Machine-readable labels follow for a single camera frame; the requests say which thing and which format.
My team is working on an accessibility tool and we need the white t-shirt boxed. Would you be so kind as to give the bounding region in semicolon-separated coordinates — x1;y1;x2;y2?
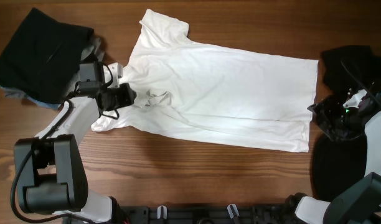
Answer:
92;10;318;152

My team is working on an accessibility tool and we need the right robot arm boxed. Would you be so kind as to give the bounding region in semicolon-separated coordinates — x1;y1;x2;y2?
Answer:
283;80;381;223

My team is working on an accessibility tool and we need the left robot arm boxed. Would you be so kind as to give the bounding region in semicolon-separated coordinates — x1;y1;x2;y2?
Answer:
10;62;136;223

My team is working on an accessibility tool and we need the black unfolded garment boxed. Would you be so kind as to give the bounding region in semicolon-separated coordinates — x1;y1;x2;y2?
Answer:
311;45;381;202

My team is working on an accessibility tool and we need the blue folded shirt in stack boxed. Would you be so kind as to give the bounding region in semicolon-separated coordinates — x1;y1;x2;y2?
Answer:
27;96;61;110

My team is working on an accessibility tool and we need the black folded shirt on stack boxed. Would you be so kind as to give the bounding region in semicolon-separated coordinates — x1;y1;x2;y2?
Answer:
0;8;94;104

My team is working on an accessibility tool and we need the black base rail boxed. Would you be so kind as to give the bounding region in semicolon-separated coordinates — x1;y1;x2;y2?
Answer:
121;204;303;224

